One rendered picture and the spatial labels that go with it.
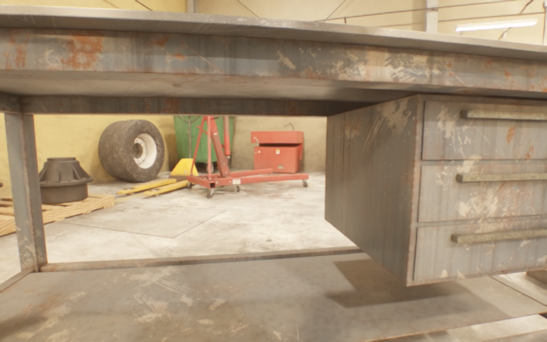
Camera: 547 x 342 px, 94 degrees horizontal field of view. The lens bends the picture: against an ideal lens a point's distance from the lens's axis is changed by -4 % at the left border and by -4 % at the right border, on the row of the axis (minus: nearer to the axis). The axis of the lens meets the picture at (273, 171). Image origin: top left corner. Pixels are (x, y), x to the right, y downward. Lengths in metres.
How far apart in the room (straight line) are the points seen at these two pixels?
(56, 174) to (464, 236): 3.07
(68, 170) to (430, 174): 2.99
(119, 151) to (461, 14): 6.78
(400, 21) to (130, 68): 6.57
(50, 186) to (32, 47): 2.61
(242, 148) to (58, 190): 4.63
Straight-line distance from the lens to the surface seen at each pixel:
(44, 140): 4.95
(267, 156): 5.93
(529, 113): 0.81
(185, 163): 4.60
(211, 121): 3.75
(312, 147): 6.39
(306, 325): 0.79
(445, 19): 6.99
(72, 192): 3.15
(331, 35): 0.46
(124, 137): 4.69
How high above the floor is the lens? 0.69
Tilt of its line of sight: 6 degrees down
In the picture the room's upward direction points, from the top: straight up
